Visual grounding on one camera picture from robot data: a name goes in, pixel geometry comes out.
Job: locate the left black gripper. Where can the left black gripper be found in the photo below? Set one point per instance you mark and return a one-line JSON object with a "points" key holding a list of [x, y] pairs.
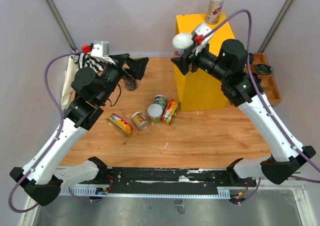
{"points": [[137, 66]]}

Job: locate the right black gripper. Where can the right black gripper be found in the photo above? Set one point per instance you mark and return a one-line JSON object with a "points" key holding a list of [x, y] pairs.
{"points": [[186, 58]]}

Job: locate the tall white lid can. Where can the tall white lid can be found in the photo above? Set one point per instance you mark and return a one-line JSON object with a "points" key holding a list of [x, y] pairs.
{"points": [[181, 42], [214, 11]]}

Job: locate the dark brown can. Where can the dark brown can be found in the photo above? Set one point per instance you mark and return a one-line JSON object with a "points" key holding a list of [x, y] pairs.
{"points": [[130, 84]]}

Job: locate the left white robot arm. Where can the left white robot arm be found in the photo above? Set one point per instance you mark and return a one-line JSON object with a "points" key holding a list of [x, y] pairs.
{"points": [[40, 178]]}

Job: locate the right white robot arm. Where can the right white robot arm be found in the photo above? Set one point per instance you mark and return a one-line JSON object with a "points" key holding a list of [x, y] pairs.
{"points": [[287, 153]]}

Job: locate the yellow cabinet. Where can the yellow cabinet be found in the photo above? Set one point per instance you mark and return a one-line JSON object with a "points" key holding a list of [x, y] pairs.
{"points": [[196, 91]]}

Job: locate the green fruit can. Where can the green fruit can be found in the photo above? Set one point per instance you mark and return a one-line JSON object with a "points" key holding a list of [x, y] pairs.
{"points": [[160, 100]]}

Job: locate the striped black white cloth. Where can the striped black white cloth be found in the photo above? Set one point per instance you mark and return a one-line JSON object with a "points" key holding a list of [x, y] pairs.
{"points": [[78, 61]]}

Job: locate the white lid yellow can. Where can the white lid yellow can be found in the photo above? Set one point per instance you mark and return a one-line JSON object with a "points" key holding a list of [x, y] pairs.
{"points": [[155, 113]]}

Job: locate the cream cloth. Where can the cream cloth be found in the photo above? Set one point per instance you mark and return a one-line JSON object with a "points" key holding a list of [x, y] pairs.
{"points": [[67, 90]]}

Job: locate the orange fruit can lying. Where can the orange fruit can lying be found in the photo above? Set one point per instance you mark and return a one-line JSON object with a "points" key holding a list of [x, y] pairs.
{"points": [[140, 120]]}

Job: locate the red yellow fish tin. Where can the red yellow fish tin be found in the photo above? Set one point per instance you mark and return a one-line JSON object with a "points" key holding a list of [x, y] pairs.
{"points": [[119, 124]]}

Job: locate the dark green item tray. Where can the dark green item tray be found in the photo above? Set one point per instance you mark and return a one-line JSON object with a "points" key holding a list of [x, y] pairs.
{"points": [[263, 69]]}

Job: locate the wooden compartment tray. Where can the wooden compartment tray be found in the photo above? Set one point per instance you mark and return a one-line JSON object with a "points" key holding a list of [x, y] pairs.
{"points": [[267, 82]]}

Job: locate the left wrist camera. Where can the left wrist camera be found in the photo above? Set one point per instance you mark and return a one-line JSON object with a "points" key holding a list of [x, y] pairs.
{"points": [[100, 51]]}

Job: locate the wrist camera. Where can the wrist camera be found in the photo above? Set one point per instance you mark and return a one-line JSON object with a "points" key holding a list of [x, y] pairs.
{"points": [[201, 36], [100, 51]]}

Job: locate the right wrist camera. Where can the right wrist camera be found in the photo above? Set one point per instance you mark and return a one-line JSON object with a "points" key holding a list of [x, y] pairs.
{"points": [[201, 36]]}

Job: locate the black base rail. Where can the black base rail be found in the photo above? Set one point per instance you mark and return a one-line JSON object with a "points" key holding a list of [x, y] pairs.
{"points": [[170, 181]]}

